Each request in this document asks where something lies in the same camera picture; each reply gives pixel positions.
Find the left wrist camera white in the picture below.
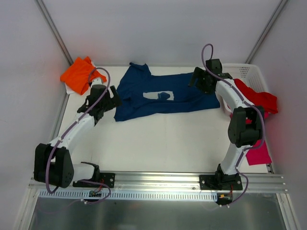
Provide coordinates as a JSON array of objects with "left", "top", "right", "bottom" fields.
[{"left": 91, "top": 78, "right": 104, "bottom": 85}]

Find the right corner metal profile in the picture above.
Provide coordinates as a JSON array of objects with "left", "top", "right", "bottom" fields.
[{"left": 245, "top": 0, "right": 289, "bottom": 64}]

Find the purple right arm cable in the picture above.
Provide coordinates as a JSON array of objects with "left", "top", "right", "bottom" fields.
[{"left": 201, "top": 43, "right": 265, "bottom": 207}]

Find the orange folded t shirt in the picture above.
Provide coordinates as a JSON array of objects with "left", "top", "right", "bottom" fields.
[{"left": 59, "top": 56, "right": 107, "bottom": 96}]

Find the white plastic basket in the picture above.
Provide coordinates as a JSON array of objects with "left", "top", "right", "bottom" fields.
[{"left": 222, "top": 64, "right": 269, "bottom": 93}]

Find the corner metal profile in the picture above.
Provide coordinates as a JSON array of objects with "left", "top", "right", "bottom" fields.
[
  {"left": 34, "top": 0, "right": 73, "bottom": 66},
  {"left": 245, "top": 0, "right": 289, "bottom": 64}
]

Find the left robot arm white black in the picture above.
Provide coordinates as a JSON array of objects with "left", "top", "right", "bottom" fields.
[{"left": 34, "top": 84, "right": 122, "bottom": 188}]

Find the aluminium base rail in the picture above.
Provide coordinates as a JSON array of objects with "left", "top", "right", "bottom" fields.
[{"left": 28, "top": 169, "right": 288, "bottom": 194}]

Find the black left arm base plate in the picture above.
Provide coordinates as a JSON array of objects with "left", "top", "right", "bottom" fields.
[{"left": 72, "top": 172, "right": 116, "bottom": 188}]

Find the pink t shirt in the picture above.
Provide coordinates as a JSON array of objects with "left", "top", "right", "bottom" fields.
[{"left": 246, "top": 99, "right": 278, "bottom": 166}]

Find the left corner metal profile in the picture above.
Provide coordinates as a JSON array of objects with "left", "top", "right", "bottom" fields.
[{"left": 34, "top": 0, "right": 73, "bottom": 66}]

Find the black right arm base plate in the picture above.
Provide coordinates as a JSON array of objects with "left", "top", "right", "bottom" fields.
[{"left": 199, "top": 173, "right": 243, "bottom": 191}]

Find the white slotted cable duct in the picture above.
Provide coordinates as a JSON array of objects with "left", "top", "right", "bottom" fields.
[{"left": 39, "top": 189, "right": 217, "bottom": 202}]

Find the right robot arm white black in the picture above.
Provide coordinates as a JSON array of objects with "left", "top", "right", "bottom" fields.
[{"left": 189, "top": 59, "right": 264, "bottom": 191}]

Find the blue printed t shirt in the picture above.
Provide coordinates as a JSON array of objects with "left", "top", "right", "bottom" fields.
[{"left": 114, "top": 63, "right": 220, "bottom": 122}]

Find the red t shirt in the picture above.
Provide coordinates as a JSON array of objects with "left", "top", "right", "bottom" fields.
[{"left": 234, "top": 79, "right": 278, "bottom": 114}]

